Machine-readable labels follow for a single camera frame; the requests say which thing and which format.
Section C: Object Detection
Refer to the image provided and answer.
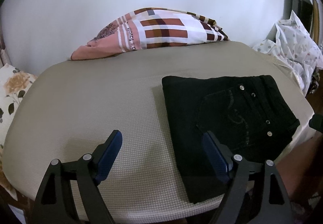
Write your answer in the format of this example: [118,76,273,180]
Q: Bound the white floral pillow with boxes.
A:
[0,62,38,201]

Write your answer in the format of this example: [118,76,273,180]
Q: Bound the dark wall opening frame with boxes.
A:
[282,0,320,45]

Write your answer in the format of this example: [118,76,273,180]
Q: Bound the pink brown checkered quilt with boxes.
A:
[71,8,228,61]

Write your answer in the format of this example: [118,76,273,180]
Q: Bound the beige textured mattress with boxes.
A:
[3,41,315,223]

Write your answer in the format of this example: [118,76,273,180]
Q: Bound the brown striped headboard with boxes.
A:
[0,45,11,66]

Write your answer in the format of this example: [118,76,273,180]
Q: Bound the white dotted crumpled sheet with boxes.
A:
[252,12,322,95]

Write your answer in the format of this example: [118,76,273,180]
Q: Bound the black pants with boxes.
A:
[161,75,300,204]

